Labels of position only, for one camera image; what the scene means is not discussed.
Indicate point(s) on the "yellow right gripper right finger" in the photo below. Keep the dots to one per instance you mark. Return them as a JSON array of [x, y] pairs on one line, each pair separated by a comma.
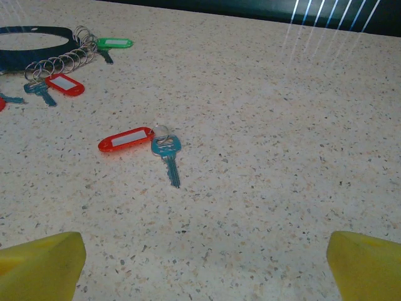
[[369, 269]]

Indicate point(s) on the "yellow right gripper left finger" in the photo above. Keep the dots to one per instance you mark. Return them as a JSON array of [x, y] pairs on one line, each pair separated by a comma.
[[40, 269]]

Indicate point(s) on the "red plastic key tag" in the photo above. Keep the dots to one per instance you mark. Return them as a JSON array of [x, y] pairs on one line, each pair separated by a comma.
[[2, 104], [108, 145], [76, 90]]

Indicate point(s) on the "green plastic key tag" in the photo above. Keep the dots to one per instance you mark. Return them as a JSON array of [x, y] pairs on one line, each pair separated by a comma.
[[127, 44]]

